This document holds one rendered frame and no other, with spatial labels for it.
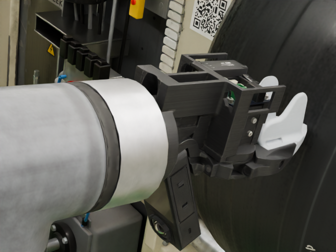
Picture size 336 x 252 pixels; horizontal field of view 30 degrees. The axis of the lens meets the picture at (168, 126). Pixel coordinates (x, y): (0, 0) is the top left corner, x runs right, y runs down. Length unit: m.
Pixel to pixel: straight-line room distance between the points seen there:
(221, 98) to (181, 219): 0.11
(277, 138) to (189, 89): 0.13
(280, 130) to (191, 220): 0.11
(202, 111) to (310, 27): 0.20
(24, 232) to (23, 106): 0.07
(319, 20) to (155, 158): 0.27
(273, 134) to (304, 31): 0.13
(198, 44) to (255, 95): 0.52
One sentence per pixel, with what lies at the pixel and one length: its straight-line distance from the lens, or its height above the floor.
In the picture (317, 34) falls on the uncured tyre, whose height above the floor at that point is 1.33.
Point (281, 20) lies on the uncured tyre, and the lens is 0.65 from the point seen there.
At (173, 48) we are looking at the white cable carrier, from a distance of 1.07.
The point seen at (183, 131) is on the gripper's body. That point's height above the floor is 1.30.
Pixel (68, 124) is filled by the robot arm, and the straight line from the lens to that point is 0.38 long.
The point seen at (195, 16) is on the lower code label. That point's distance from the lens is 1.01.
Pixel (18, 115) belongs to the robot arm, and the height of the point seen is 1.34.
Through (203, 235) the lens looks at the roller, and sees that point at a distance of 0.99.
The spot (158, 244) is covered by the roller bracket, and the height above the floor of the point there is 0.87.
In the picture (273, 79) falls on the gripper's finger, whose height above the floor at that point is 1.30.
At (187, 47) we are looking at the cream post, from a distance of 1.03.
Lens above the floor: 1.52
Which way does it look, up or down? 28 degrees down
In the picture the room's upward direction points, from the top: 10 degrees clockwise
